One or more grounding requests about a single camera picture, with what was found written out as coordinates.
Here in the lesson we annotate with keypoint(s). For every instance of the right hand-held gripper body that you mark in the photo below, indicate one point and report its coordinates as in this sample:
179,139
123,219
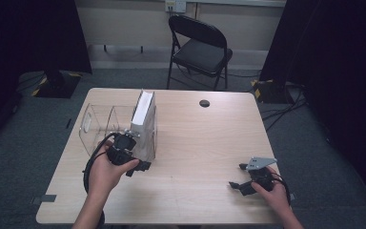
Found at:
262,178

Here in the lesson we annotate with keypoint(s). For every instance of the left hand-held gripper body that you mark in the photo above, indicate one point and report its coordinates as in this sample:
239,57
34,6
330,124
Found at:
122,152

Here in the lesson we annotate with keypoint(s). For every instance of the clear acrylic file organizer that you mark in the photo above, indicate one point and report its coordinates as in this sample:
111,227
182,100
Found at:
98,127

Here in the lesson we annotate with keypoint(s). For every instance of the white book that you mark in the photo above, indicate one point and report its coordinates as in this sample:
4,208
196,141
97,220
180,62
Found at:
144,124

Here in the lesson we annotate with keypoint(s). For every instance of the person's right hand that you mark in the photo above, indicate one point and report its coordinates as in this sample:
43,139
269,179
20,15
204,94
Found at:
276,198

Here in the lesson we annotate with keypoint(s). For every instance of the person's left hand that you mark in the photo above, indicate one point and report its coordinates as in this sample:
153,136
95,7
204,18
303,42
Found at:
103,176

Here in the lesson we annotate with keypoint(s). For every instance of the grey tape strip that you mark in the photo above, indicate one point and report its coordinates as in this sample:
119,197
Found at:
44,198
293,196

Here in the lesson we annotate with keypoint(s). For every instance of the small black floor object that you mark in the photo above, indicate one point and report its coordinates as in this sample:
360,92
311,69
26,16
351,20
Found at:
68,123

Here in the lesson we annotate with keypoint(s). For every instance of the black round table grommet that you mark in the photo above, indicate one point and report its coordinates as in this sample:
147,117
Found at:
204,103

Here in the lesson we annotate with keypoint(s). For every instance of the black stand base striped tape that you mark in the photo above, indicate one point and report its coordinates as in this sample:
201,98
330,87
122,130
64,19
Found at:
58,84
268,90

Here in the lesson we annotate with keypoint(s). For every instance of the black folding chair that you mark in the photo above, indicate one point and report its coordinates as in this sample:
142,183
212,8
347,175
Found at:
201,54

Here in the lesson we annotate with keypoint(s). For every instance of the black curtain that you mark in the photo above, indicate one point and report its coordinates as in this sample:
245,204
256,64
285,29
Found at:
28,41
340,79

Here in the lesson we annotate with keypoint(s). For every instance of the grey wall trunking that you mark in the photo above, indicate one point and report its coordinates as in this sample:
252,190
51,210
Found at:
124,52

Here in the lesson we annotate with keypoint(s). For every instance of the white wall socket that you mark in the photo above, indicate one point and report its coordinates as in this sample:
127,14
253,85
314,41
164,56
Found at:
175,5

